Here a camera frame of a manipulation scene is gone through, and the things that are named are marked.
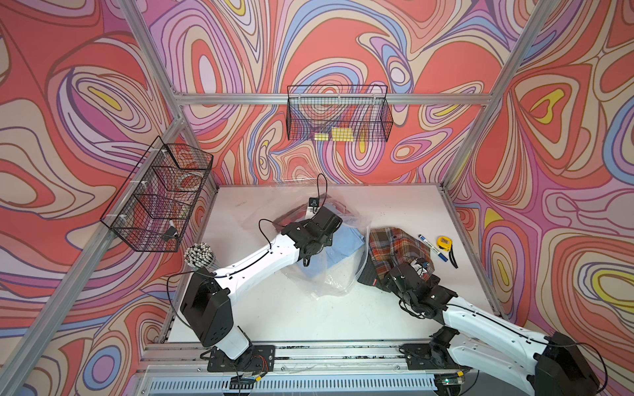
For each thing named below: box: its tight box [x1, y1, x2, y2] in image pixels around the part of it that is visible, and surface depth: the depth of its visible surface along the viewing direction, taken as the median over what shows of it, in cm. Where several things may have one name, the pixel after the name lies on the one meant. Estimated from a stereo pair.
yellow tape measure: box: [436, 235, 459, 269], surface depth 100 cm
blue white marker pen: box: [417, 234, 449, 262], surface depth 99 cm
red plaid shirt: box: [369, 226, 436, 283], surface depth 91 cm
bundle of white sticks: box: [184, 242, 219, 270], surface depth 78 cm
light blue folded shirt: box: [298, 226, 366, 279], surface depth 97 cm
